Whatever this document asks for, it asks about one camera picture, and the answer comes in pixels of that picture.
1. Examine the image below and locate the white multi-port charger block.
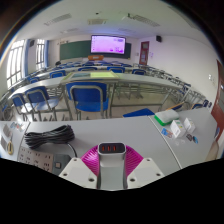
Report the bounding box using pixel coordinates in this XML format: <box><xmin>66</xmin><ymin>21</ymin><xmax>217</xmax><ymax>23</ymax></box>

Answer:
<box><xmin>97</xmin><ymin>142</ymin><xmax>127</xmax><ymax>191</ymax></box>

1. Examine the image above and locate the dark red door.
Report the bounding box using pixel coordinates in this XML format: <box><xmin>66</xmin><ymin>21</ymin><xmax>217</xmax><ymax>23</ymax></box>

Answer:
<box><xmin>138</xmin><ymin>40</ymin><xmax>151</xmax><ymax>66</ymax></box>

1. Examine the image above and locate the ceiling air conditioner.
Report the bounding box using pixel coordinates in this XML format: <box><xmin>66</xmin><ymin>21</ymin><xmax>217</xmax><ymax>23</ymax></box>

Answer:
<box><xmin>86</xmin><ymin>17</ymin><xmax>109</xmax><ymax>26</ymax></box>

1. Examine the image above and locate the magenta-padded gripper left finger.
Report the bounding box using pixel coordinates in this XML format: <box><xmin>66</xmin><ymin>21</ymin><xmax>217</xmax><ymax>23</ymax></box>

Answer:
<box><xmin>58</xmin><ymin>145</ymin><xmax>100</xmax><ymax>190</ymax></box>

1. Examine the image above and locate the group of blue chairs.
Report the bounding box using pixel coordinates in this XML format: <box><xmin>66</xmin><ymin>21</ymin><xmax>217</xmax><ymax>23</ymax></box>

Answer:
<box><xmin>25</xmin><ymin>59</ymin><xmax>148</xmax><ymax>84</ymax></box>

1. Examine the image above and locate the lit projection screen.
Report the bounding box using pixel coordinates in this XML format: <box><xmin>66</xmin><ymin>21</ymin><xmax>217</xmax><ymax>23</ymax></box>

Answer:
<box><xmin>90</xmin><ymin>34</ymin><xmax>127</xmax><ymax>55</ymax></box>

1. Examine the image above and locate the orange lectern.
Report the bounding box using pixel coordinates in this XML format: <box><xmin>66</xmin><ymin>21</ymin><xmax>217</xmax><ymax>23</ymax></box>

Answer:
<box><xmin>87</xmin><ymin>54</ymin><xmax>105</xmax><ymax>62</ymax></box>

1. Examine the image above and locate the colourful sticker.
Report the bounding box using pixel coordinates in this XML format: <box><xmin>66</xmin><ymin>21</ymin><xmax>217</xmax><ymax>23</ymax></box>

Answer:
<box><xmin>9</xmin><ymin>121</ymin><xmax>21</xmax><ymax>131</ymax></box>
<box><xmin>18</xmin><ymin>122</ymin><xmax>30</xmax><ymax>132</ymax></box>

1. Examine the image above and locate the green and white box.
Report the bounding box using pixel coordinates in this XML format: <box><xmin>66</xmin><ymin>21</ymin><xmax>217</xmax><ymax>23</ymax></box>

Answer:
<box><xmin>153</xmin><ymin>109</ymin><xmax>181</xmax><ymax>127</ymax></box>

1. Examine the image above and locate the narrow bright window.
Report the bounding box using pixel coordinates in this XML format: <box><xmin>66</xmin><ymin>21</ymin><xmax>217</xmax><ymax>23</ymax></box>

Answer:
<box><xmin>35</xmin><ymin>38</ymin><xmax>46</xmax><ymax>71</ymax></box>

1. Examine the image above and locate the large bright window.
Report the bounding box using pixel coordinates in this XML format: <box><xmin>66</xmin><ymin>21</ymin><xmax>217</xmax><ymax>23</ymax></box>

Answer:
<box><xmin>5</xmin><ymin>39</ymin><xmax>26</xmax><ymax>90</ymax></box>

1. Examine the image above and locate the blue curtain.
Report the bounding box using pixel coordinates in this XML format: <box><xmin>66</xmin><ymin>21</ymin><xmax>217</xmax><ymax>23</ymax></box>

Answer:
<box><xmin>23</xmin><ymin>39</ymin><xmax>31</xmax><ymax>78</ymax></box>
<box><xmin>44</xmin><ymin>40</ymin><xmax>51</xmax><ymax>69</ymax></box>

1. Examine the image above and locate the coiled black power cable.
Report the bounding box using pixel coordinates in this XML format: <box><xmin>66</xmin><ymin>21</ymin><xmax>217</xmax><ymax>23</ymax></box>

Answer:
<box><xmin>23</xmin><ymin>124</ymin><xmax>78</xmax><ymax>158</ymax></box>

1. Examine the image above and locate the blue printed card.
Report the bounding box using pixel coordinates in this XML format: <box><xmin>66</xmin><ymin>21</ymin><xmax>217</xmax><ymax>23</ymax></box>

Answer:
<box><xmin>161</xmin><ymin>127</ymin><xmax>174</xmax><ymax>139</ymax></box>

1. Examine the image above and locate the blue classroom chair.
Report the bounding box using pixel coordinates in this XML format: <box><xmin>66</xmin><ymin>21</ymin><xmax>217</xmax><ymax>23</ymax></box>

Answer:
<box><xmin>122</xmin><ymin>107</ymin><xmax>156</xmax><ymax>119</ymax></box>
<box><xmin>24</xmin><ymin>85</ymin><xmax>62</xmax><ymax>122</ymax></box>
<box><xmin>10</xmin><ymin>92</ymin><xmax>30</xmax><ymax>122</ymax></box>
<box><xmin>65</xmin><ymin>81</ymin><xmax>111</xmax><ymax>121</ymax></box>

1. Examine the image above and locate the group of ceiling lights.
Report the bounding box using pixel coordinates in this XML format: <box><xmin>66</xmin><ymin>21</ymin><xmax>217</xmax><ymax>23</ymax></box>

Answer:
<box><xmin>43</xmin><ymin>11</ymin><xmax>162</xmax><ymax>35</ymax></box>

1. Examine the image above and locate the green chalkboard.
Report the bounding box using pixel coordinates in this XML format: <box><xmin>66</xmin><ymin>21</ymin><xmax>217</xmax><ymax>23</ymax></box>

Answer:
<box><xmin>59</xmin><ymin>40</ymin><xmax>132</xmax><ymax>61</ymax></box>

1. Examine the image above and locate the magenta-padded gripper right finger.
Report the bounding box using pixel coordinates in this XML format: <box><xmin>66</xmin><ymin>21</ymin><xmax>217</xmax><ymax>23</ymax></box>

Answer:
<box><xmin>125</xmin><ymin>146</ymin><xmax>165</xmax><ymax>190</ymax></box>

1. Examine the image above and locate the dark power strip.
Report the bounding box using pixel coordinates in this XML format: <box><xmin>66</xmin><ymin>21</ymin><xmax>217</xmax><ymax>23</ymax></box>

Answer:
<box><xmin>17</xmin><ymin>144</ymin><xmax>73</xmax><ymax>175</ymax></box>

